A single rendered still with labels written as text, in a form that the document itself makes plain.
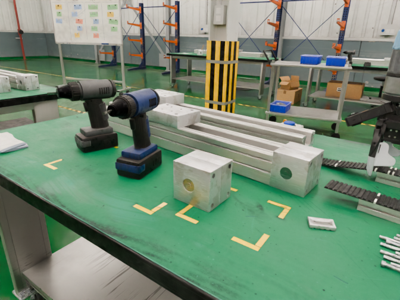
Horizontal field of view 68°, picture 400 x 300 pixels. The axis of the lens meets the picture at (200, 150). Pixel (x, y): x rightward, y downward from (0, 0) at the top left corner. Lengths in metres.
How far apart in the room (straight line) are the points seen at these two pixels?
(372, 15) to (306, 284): 8.11
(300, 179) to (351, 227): 0.15
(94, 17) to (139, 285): 5.66
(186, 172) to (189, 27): 9.92
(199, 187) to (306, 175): 0.25
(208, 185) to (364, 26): 8.03
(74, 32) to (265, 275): 6.42
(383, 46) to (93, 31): 6.43
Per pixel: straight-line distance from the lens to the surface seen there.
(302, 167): 0.72
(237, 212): 0.65
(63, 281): 1.38
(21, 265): 1.47
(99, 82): 0.98
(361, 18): 8.49
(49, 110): 2.23
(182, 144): 0.94
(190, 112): 0.95
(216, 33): 4.24
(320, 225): 0.65
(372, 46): 8.43
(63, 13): 6.83
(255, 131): 0.99
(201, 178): 0.62
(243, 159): 0.79
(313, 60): 3.89
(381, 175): 0.92
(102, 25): 6.35
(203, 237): 0.58
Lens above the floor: 1.13
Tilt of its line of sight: 21 degrees down
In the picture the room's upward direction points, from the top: 2 degrees clockwise
